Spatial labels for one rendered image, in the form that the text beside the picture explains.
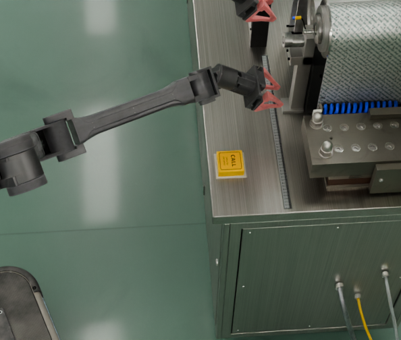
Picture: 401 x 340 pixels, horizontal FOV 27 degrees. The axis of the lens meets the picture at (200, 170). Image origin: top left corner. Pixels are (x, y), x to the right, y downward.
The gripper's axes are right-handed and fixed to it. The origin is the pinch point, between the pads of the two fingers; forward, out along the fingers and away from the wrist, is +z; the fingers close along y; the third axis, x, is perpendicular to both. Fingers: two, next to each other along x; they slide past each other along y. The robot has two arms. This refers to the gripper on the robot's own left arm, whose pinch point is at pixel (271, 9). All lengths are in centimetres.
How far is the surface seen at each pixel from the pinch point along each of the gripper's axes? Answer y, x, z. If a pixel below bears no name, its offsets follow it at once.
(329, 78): 7.4, -3.8, 23.5
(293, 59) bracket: 0.0, -9.2, 17.3
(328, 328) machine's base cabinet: 32, -75, 95
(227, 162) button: 17.3, -36.8, 16.5
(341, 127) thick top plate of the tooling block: 15.2, -9.6, 33.0
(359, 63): 7.6, 4.9, 25.3
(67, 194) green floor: -37, -142, 34
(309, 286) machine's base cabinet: 32, -57, 67
